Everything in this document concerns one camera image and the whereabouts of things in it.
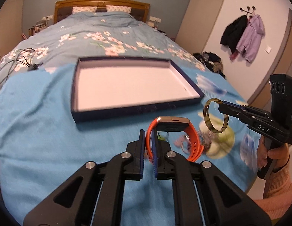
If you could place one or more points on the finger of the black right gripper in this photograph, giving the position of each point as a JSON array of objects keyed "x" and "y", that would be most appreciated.
[
  {"x": 235, "y": 110},
  {"x": 246, "y": 118}
]

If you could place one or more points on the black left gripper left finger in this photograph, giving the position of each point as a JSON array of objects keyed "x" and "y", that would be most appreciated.
[{"x": 93, "y": 195}]

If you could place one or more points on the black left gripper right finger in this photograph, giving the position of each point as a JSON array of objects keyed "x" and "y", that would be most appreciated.
[{"x": 202, "y": 194}]

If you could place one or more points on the tortoiseshell bangle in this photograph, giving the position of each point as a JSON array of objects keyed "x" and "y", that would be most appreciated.
[{"x": 215, "y": 122}]

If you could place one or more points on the orange smart watch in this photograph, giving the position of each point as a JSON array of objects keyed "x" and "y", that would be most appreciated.
[{"x": 175, "y": 124}]

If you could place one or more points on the right forearm peach sleeve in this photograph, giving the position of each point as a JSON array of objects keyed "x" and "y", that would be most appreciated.
[{"x": 277, "y": 196}]

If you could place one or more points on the right hand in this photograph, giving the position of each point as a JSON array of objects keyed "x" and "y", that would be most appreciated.
[{"x": 280, "y": 154}]

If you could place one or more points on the pile of dark clothes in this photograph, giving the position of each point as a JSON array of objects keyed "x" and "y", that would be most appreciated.
[{"x": 212, "y": 61}]

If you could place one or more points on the purple jacket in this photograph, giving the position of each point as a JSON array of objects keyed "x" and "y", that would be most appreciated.
[{"x": 249, "y": 43}]

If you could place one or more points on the light blue floral cloth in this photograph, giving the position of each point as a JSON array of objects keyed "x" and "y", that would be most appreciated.
[{"x": 41, "y": 145}]

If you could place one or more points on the black jacket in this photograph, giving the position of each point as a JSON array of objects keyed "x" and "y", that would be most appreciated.
[{"x": 233, "y": 33}]

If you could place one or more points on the navy shallow cardboard box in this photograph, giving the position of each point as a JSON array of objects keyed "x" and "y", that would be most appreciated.
[{"x": 111, "y": 87}]

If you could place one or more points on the right bedside table items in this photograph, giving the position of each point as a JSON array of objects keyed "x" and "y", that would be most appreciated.
[{"x": 154, "y": 22}]

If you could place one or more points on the wooden headboard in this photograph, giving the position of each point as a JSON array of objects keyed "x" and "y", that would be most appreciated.
[{"x": 63, "y": 9}]

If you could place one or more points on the right floral pillow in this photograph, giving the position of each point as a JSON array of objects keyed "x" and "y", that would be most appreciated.
[{"x": 115, "y": 8}]

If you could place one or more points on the floral pillow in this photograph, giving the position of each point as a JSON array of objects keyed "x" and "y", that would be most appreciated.
[
  {"x": 78, "y": 9},
  {"x": 115, "y": 8}
]

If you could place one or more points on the blue floral duvet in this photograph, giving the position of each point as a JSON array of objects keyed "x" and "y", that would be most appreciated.
[{"x": 88, "y": 34}]

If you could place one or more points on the left bedside table clutter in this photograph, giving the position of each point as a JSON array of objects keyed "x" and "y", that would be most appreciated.
[{"x": 39, "y": 26}]

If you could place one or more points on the left floral pillow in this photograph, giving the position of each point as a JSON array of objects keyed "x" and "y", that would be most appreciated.
[{"x": 78, "y": 9}]

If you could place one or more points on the door frame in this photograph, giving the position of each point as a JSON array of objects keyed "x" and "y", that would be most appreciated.
[{"x": 281, "y": 64}]

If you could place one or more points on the white wall switch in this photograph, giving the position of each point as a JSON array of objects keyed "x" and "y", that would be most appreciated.
[{"x": 268, "y": 49}]

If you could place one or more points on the black wall coat hooks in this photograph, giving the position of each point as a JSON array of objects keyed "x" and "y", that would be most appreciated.
[{"x": 249, "y": 11}]

